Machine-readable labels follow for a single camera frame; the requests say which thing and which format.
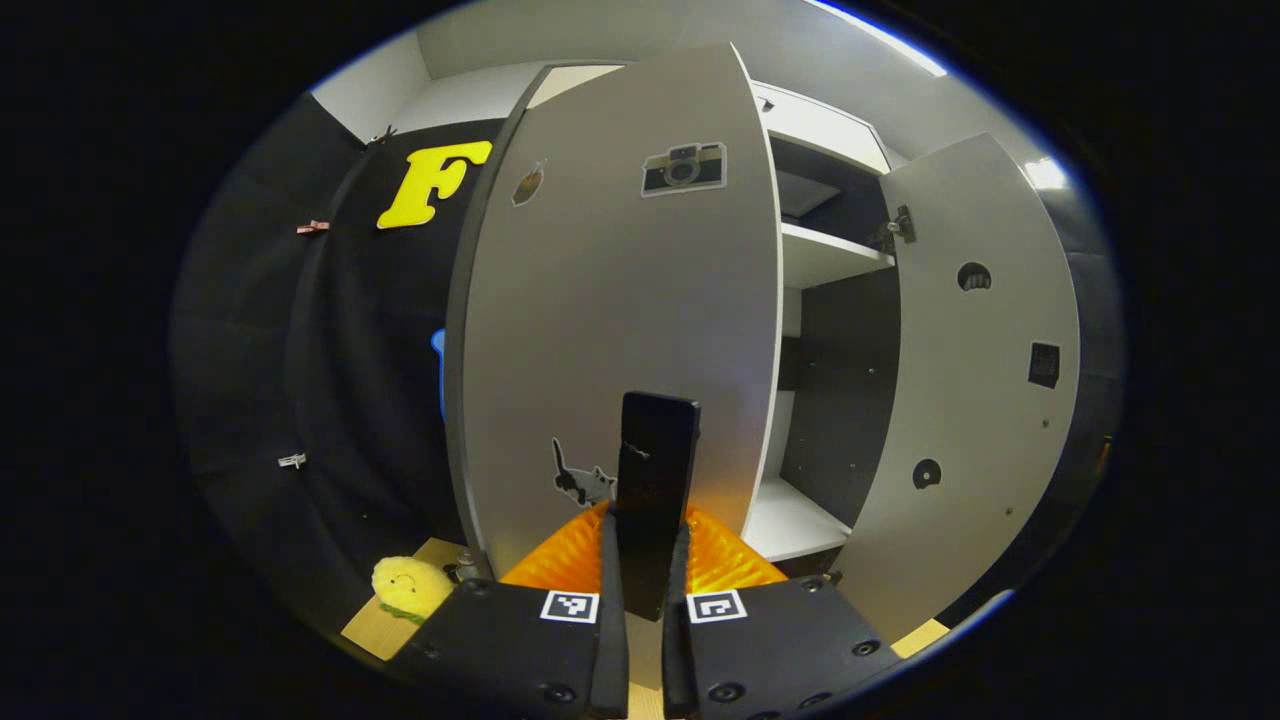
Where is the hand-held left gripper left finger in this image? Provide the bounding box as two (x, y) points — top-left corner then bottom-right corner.
(385, 500), (632, 720)

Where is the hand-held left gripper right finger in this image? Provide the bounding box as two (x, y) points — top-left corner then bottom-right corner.
(660, 505), (907, 720)

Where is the beige double-door shoe cabinet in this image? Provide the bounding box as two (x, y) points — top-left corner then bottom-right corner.
(500, 62), (906, 583)

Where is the beige cabinet door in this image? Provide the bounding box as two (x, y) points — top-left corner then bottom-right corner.
(830, 132), (1083, 643)
(445, 42), (783, 623)

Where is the white cabinet shelf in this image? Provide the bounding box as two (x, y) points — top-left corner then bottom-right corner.
(780, 222), (897, 291)

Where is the yellow plush toy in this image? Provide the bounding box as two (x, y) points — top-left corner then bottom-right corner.
(371, 556), (457, 627)

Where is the black backdrop cloth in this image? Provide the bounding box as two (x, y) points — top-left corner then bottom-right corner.
(170, 93), (1129, 621)

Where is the beige drawer with black handle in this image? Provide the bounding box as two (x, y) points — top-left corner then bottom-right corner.
(527, 64), (893, 176)

